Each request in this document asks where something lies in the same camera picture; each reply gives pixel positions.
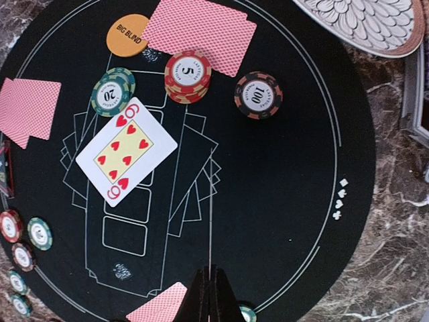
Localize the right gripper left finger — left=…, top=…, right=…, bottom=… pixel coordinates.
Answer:
left=174, top=268, right=208, bottom=322

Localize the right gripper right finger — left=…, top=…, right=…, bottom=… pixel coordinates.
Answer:
left=210, top=266, right=243, bottom=322

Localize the red chip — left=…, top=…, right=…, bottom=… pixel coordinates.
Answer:
left=164, top=50, right=212, bottom=105
left=1, top=209, right=23, bottom=243

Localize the red triangular all-in marker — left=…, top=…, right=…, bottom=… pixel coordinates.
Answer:
left=0, top=140, right=15, bottom=198

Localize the single red-backed playing card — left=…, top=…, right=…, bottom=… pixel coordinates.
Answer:
left=1, top=78, right=62, bottom=140

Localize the orange big blind button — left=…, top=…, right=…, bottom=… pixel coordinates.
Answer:
left=106, top=13, right=149, bottom=58

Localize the green poker chip stack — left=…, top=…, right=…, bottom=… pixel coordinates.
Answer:
left=10, top=294, right=33, bottom=317

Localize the round black poker mat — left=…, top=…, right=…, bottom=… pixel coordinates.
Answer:
left=1, top=1, right=375, bottom=321

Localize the aluminium poker chip case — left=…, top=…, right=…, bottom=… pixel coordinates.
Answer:
left=399, top=44, right=428, bottom=148

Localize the patterned ceramic plate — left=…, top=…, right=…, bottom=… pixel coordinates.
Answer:
left=295, top=0, right=428, bottom=58

